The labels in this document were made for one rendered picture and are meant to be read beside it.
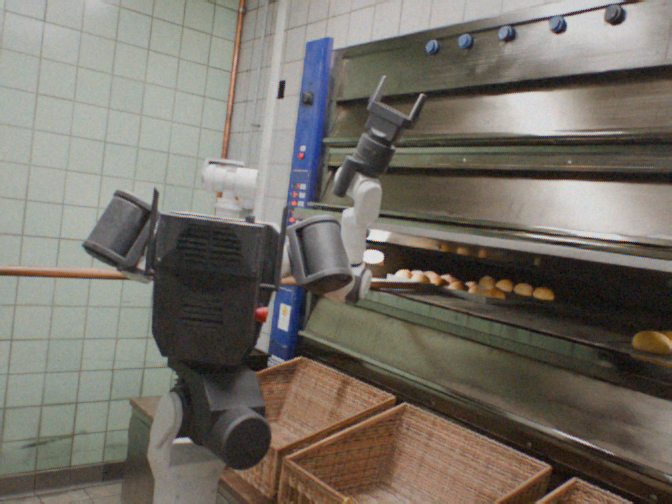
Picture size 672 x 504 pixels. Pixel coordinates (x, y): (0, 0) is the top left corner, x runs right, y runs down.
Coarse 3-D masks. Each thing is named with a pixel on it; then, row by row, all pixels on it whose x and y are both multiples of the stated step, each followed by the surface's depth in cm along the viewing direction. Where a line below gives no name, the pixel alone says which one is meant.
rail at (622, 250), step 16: (304, 208) 245; (400, 224) 201; (416, 224) 196; (432, 224) 191; (512, 240) 168; (528, 240) 163; (544, 240) 160; (560, 240) 156; (640, 256) 140; (656, 256) 137
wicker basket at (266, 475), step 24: (288, 384) 253; (312, 384) 246; (336, 384) 236; (360, 384) 227; (288, 408) 251; (312, 408) 242; (336, 408) 232; (360, 408) 224; (384, 408) 212; (288, 432) 243; (312, 432) 238; (336, 432) 199; (264, 480) 190
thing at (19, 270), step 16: (0, 272) 160; (16, 272) 162; (32, 272) 165; (48, 272) 167; (64, 272) 169; (80, 272) 172; (96, 272) 175; (112, 272) 177; (384, 288) 240; (400, 288) 244; (416, 288) 249
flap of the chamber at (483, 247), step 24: (312, 216) 239; (384, 240) 230; (408, 240) 210; (432, 240) 194; (456, 240) 182; (480, 240) 175; (504, 240) 169; (528, 264) 183; (552, 264) 170; (576, 264) 159; (600, 264) 149; (624, 264) 142; (648, 264) 138
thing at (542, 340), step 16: (384, 304) 226; (400, 304) 219; (416, 304) 213; (432, 304) 211; (448, 320) 201; (464, 320) 196; (480, 320) 191; (496, 320) 191; (512, 336) 182; (528, 336) 178; (544, 336) 174; (560, 336) 175; (560, 352) 170; (576, 352) 166; (592, 352) 162; (608, 352) 159; (624, 352) 161; (624, 368) 156; (640, 368) 153; (656, 368) 150
